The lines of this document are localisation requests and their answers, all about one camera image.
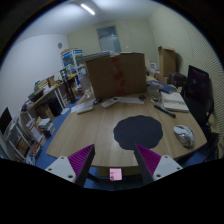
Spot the white remote control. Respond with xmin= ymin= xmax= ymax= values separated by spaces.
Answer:
xmin=101 ymin=97 xmax=119 ymax=109

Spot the white side desk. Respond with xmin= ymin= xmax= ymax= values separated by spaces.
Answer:
xmin=20 ymin=78 xmax=75 ymax=120

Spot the tall cardboard box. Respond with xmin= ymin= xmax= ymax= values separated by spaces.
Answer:
xmin=158 ymin=46 xmax=176 ymax=77

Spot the black pen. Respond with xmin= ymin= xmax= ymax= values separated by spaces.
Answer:
xmin=154 ymin=105 xmax=176 ymax=118

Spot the door with window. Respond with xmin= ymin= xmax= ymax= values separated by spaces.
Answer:
xmin=97 ymin=26 xmax=121 ymax=53

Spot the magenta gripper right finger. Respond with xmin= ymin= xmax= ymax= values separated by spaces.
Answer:
xmin=133 ymin=143 xmax=184 ymax=185

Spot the white paper sheet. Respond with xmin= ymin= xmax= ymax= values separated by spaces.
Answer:
xmin=118 ymin=97 xmax=144 ymax=104

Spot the white flat keyboard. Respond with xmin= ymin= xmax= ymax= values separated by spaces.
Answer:
xmin=77 ymin=105 xmax=94 ymax=115

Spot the black office chair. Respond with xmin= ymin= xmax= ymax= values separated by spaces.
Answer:
xmin=182 ymin=65 xmax=215 ymax=128

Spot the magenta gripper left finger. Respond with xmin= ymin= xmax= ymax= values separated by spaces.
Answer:
xmin=45 ymin=143 xmax=96 ymax=187

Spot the large brown cardboard box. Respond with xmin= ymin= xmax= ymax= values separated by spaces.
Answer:
xmin=86 ymin=53 xmax=147 ymax=99

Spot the silver computer mouse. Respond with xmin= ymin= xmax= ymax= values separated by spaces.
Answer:
xmin=174 ymin=125 xmax=195 ymax=148

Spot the white shelf unit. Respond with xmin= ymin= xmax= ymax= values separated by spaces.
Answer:
xmin=61 ymin=48 xmax=83 ymax=75

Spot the black monitor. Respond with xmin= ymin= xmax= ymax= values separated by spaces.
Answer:
xmin=0 ymin=108 xmax=12 ymax=134

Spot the open white notebook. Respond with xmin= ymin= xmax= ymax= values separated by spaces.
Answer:
xmin=161 ymin=92 xmax=189 ymax=112

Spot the dark round mouse pad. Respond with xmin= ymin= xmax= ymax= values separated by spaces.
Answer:
xmin=113 ymin=115 xmax=163 ymax=150

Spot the blue book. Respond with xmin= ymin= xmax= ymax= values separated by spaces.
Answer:
xmin=147 ymin=80 xmax=177 ymax=94

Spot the ceiling light tube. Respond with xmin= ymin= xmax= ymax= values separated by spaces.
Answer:
xmin=81 ymin=3 xmax=95 ymax=15

